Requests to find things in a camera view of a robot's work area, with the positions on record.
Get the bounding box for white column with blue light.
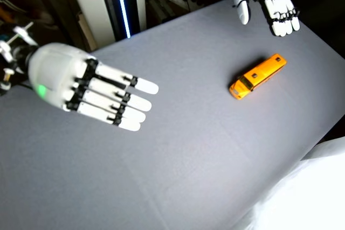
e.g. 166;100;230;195
65;0;148;52

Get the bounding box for grey table cloth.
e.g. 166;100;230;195
0;0;345;230

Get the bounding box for white sheet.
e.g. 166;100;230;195
233;136;345;230

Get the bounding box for yellow toy bus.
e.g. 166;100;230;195
229;53;287;101

